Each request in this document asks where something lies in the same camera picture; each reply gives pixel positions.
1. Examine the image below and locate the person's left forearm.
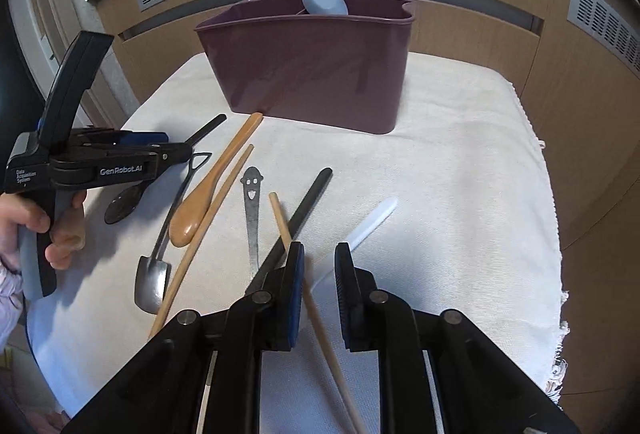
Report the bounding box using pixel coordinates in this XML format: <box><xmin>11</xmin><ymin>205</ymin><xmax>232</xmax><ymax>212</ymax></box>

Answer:
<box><xmin>0</xmin><ymin>259</ymin><xmax>27</xmax><ymax>357</ymax></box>

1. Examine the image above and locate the shovel-shaped steel spoon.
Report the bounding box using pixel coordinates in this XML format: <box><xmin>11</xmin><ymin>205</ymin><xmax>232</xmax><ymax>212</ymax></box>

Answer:
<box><xmin>134</xmin><ymin>152</ymin><xmax>213</xmax><ymax>315</ymax></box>

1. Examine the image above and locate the wooden spoon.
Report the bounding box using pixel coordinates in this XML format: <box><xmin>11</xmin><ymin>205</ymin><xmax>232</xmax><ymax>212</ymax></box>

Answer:
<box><xmin>168</xmin><ymin>112</ymin><xmax>264</xmax><ymax>247</ymax></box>

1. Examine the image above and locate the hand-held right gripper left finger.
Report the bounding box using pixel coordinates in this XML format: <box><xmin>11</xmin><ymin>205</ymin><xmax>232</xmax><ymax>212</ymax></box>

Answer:
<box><xmin>60</xmin><ymin>241</ymin><xmax>306</xmax><ymax>434</ymax></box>

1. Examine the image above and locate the wooden radiator cover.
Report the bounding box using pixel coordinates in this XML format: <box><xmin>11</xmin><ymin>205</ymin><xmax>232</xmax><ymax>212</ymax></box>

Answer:
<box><xmin>95</xmin><ymin>0</ymin><xmax>640</xmax><ymax>434</ymax></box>

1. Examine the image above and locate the thin black-handled spoon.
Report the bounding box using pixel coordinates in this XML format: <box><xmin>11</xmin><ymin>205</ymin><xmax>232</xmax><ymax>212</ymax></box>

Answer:
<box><xmin>103</xmin><ymin>113</ymin><xmax>228</xmax><ymax>226</ymax></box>

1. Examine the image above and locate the white plastic spoon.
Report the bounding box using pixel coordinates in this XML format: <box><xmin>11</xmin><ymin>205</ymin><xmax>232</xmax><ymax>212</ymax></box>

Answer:
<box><xmin>310</xmin><ymin>196</ymin><xmax>398</xmax><ymax>295</ymax></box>

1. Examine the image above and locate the white woven cloth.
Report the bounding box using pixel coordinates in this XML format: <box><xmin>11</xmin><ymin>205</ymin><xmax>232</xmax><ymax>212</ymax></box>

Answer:
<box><xmin>25</xmin><ymin>51</ymin><xmax>571</xmax><ymax>434</ymax></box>

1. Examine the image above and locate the person's left hand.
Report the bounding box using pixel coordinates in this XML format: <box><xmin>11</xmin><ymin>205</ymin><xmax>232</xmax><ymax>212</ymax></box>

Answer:
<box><xmin>0</xmin><ymin>191</ymin><xmax>87</xmax><ymax>272</ymax></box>

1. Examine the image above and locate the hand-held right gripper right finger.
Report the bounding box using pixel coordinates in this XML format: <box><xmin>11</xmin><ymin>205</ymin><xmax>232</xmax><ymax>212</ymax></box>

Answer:
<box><xmin>334</xmin><ymin>241</ymin><xmax>583</xmax><ymax>434</ymax></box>

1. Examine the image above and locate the short grey vent grille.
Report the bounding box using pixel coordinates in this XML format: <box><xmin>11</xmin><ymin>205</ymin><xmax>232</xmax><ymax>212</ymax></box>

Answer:
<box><xmin>566</xmin><ymin>0</ymin><xmax>640</xmax><ymax>77</ymax></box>

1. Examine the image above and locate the wooden chopstick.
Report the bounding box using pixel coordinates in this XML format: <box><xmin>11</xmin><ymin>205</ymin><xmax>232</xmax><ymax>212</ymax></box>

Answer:
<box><xmin>268</xmin><ymin>192</ymin><xmax>368</xmax><ymax>434</ymax></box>
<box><xmin>148</xmin><ymin>144</ymin><xmax>255</xmax><ymax>341</ymax></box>

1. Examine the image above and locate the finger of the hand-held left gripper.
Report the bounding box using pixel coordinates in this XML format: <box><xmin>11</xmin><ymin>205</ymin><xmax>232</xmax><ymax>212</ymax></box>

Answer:
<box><xmin>150</xmin><ymin>140</ymin><xmax>196</xmax><ymax>177</ymax></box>
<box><xmin>117</xmin><ymin>130</ymin><xmax>170</xmax><ymax>148</ymax></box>

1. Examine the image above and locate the smiley-handled steel spoon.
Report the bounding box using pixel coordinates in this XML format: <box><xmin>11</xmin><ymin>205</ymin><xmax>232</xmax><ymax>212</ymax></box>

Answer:
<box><xmin>240</xmin><ymin>165</ymin><xmax>266</xmax><ymax>275</ymax></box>

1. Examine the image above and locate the maroon plastic utensil holder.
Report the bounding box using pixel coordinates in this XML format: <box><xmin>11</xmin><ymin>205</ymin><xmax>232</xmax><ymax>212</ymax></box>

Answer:
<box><xmin>194</xmin><ymin>0</ymin><xmax>417</xmax><ymax>136</ymax></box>

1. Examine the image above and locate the thick black-handled spoon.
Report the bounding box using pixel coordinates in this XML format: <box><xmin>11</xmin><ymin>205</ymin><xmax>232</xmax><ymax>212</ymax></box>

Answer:
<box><xmin>245</xmin><ymin>167</ymin><xmax>334</xmax><ymax>297</ymax></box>

